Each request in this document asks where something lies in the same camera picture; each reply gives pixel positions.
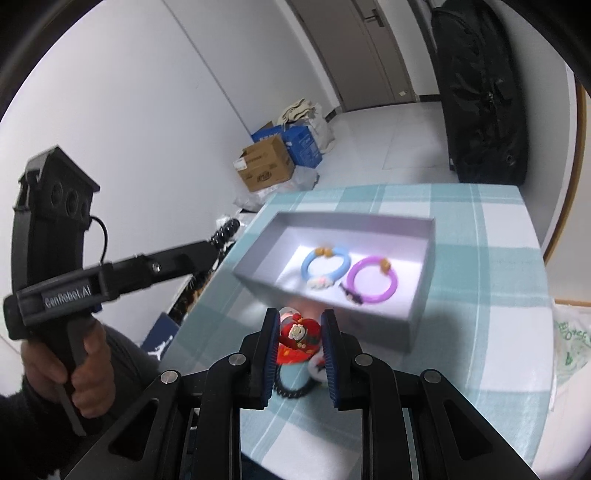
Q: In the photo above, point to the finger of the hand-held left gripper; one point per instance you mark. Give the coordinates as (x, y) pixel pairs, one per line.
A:
(175, 263)

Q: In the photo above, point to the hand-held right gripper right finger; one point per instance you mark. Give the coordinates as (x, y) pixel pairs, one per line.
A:
(330, 360)

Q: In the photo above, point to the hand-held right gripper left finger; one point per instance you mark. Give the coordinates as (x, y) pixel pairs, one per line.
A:
(269, 355)

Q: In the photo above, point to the grey metal tray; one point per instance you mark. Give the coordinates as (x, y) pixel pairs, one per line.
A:
(383, 332)

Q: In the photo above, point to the person's left hand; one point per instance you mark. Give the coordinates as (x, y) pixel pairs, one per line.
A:
(99, 369)

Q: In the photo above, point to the brown shoe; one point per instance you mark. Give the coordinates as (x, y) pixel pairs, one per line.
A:
(194, 295)

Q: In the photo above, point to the black white sandal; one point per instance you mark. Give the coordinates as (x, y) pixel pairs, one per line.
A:
(226, 230)

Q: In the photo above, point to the dark blue shoe box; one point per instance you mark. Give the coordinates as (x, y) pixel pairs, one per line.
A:
(159, 339)

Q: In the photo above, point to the clear plastic package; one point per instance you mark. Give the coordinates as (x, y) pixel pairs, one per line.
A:
(251, 201)

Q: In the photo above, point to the brown cardboard carton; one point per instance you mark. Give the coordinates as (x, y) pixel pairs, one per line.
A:
(265, 164)

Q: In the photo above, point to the grey plastic mailer bag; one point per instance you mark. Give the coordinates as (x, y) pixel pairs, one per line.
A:
(304, 177)

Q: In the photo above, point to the blue cardboard carton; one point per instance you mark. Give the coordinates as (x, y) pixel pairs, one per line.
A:
(304, 145)

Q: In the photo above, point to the teal checked tablecloth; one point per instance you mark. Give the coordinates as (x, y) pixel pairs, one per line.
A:
(461, 240)

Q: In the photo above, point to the cream tote bag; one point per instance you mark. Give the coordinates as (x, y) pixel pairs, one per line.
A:
(295, 110)

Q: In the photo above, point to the white bag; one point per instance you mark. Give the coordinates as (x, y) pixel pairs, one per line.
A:
(323, 134)

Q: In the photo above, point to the green printed plastic bag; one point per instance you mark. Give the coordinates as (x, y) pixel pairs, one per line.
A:
(572, 341)

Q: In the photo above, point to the grey door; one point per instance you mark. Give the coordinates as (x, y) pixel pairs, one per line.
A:
(355, 50)

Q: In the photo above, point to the white cabinet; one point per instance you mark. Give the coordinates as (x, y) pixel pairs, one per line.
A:
(577, 221)

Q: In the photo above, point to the black backpack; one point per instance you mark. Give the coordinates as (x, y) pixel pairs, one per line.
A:
(485, 92)

